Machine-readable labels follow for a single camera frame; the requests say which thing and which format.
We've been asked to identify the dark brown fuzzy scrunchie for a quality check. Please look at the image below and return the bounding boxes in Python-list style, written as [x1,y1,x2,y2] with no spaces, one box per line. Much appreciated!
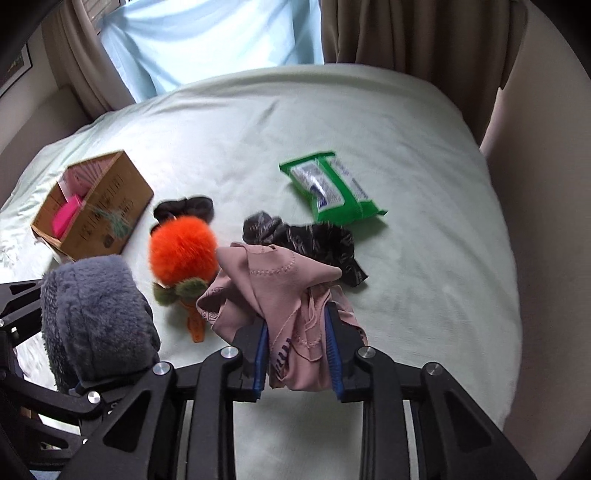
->
[153,195,215,227]

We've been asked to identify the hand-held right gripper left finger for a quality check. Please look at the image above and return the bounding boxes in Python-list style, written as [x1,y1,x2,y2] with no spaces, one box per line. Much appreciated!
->
[76,318,271,480]

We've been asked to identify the green wet wipes pack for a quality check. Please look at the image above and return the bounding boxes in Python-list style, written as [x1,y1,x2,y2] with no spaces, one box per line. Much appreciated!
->
[279,150,389,227]

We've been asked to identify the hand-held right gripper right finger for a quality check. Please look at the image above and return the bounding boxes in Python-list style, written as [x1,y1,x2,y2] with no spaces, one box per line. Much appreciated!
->
[323,301,539,480]

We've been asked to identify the black patterned cloth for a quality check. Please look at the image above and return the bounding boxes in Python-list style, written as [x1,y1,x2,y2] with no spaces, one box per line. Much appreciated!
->
[242,211,369,288]

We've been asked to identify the brown cardboard box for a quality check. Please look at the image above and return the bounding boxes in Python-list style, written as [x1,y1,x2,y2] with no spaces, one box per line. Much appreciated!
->
[30,150,154,263]

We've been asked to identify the framed wall picture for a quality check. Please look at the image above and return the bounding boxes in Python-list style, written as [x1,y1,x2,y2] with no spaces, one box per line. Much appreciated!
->
[0,41,34,99]

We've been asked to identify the beige curtain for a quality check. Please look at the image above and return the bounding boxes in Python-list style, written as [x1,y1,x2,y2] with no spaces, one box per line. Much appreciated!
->
[48,0,138,123]
[320,0,527,144]

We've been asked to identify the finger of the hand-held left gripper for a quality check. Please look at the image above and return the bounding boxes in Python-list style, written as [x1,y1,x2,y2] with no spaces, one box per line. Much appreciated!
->
[0,360,127,464]
[0,278,49,344]

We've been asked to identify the orange fluffy plush toy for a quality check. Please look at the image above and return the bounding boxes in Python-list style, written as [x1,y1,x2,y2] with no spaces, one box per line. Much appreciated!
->
[148,215,220,343]

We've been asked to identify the bed with pale green sheet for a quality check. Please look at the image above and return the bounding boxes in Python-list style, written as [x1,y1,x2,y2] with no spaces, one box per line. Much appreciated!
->
[0,63,525,480]

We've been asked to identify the light blue sheer curtain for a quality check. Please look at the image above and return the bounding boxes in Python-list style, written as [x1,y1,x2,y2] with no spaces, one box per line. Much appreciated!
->
[99,0,326,104]

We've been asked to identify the grey fuzzy cloth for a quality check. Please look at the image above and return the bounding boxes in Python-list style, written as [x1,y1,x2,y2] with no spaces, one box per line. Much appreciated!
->
[40,255,161,391]

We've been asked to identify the bright pink pack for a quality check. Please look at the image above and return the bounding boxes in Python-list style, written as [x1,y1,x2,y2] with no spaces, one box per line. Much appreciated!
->
[52,194,86,236]

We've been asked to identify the beige upholstered furniture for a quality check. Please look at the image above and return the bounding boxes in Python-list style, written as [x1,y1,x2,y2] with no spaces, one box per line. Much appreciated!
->
[479,0,591,462]

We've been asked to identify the light pink striped packet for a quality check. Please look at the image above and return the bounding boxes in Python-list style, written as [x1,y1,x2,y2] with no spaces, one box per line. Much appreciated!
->
[60,154,115,195]

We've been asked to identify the pink cloth garment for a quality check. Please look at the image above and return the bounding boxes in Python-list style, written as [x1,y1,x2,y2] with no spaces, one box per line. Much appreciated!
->
[196,242,369,393]

